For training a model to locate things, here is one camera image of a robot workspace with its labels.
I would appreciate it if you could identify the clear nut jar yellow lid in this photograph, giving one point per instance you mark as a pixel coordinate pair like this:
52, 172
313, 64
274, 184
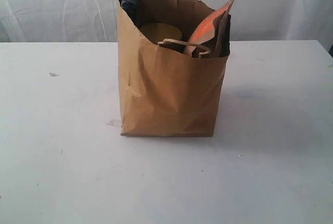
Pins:
157, 32

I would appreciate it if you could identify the brown kraft pouch orange label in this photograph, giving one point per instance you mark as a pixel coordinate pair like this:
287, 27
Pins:
205, 31

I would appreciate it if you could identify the brown paper bag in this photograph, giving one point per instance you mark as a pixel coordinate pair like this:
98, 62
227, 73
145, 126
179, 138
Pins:
162, 91

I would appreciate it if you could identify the clear tape scrap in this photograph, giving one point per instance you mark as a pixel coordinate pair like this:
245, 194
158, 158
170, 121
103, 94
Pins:
115, 123

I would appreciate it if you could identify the small clear plastic scrap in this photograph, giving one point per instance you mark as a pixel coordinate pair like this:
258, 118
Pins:
53, 74

